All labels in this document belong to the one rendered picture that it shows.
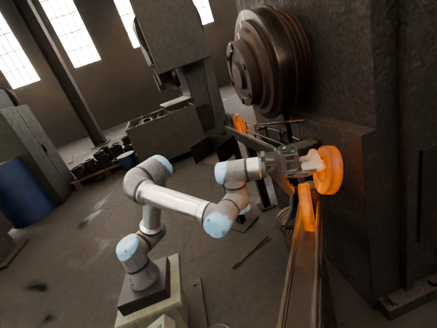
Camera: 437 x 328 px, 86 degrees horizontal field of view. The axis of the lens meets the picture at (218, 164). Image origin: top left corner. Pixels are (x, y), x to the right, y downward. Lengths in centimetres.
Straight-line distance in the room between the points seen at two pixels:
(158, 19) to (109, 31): 771
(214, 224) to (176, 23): 330
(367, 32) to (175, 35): 311
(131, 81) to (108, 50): 136
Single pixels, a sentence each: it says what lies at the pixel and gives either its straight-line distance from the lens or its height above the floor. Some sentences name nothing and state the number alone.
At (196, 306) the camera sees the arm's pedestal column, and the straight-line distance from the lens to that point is 158.
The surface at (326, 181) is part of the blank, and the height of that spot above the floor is 79.
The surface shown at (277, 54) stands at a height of 116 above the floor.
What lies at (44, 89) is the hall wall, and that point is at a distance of 1199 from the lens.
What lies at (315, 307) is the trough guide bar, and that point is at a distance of 59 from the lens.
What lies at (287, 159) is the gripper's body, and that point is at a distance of 75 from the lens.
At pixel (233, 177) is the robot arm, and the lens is 77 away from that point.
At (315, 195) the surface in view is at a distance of 90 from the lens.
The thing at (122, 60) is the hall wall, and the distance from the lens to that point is 1120.
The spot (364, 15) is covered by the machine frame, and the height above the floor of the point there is 119.
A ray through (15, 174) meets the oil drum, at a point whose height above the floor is 69.
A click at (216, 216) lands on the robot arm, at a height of 81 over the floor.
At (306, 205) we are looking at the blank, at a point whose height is 75.
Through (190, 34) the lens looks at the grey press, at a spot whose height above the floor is 161.
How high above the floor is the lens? 121
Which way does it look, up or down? 23 degrees down
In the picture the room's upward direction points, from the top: 19 degrees counter-clockwise
